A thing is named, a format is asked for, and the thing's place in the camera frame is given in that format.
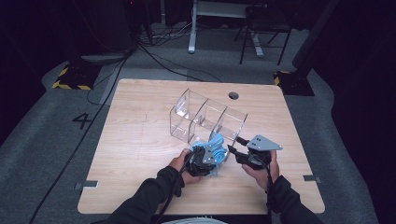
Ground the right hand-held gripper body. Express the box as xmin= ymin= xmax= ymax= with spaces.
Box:
xmin=235 ymin=133 xmax=284 ymax=172

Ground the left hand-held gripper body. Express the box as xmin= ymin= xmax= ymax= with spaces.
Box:
xmin=185 ymin=145 xmax=219 ymax=178

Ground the blue microfibre cloth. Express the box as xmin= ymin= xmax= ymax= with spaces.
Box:
xmin=190 ymin=133 xmax=228 ymax=178

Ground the clear acrylic divided organizer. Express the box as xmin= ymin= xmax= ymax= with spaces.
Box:
xmin=168 ymin=88 xmax=249 ymax=148

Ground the person's left hand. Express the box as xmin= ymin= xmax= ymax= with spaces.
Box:
xmin=168 ymin=147 xmax=204 ymax=186

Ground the person's right hand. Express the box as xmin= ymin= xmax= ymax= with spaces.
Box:
xmin=241 ymin=149 xmax=281 ymax=191

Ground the black yellow striped stand base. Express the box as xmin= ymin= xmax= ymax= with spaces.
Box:
xmin=51 ymin=63 xmax=104 ymax=91
xmin=273 ymin=70 xmax=316 ymax=97

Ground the person's light clothing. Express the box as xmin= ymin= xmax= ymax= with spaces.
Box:
xmin=162 ymin=217 xmax=228 ymax=224

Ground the dark slanted stand pole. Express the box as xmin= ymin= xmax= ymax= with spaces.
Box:
xmin=292 ymin=0 xmax=340 ymax=74

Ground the black chair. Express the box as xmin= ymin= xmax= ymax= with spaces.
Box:
xmin=233 ymin=3 xmax=293 ymax=66

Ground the right hand-held gripper cable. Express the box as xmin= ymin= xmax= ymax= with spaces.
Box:
xmin=263 ymin=158 xmax=276 ymax=216

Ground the hand-held gripper cable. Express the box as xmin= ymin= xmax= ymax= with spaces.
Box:
xmin=263 ymin=158 xmax=276 ymax=216
xmin=154 ymin=152 xmax=195 ymax=224

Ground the left hand-held gripper cable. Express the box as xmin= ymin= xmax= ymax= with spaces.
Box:
xmin=154 ymin=152 xmax=195 ymax=224

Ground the curved black floor cable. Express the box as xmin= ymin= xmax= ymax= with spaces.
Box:
xmin=136 ymin=43 xmax=222 ymax=83

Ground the white desk frame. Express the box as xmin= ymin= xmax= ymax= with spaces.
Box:
xmin=188 ymin=0 xmax=265 ymax=59

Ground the tangle of floor cables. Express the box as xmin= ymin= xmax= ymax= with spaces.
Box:
xmin=138 ymin=21 xmax=192 ymax=47

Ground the long black floor cable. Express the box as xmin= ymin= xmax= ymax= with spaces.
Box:
xmin=29 ymin=46 xmax=138 ymax=224

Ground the grey stand base plate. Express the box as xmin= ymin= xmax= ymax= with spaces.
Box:
xmin=81 ymin=53 xmax=129 ymax=63

